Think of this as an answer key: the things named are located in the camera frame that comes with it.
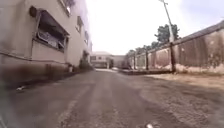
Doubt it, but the pale low building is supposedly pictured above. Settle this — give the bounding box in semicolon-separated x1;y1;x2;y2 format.
89;50;127;70

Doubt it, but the dark bush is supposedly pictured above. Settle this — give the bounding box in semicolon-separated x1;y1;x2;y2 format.
79;58;95;71

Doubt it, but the dark low kerb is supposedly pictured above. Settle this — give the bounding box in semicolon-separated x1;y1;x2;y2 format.
118;68;174;76

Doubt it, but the green tree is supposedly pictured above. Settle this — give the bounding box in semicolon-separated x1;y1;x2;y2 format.
125;44;158;57
153;23;181;48

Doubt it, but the grey asphalt road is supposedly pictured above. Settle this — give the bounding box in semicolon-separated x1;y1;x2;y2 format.
0;68;224;128

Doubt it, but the pale utility pole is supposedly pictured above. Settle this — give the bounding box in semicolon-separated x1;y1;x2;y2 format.
159;0;176;44

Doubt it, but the sandy verge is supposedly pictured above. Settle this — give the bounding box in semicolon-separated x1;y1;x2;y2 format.
144;72;224;90

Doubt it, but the beige building with windows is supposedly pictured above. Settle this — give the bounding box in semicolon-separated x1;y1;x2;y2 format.
0;0;94;88

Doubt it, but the weathered wall with dark pillars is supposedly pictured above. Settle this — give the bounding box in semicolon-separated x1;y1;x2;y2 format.
124;20;224;75

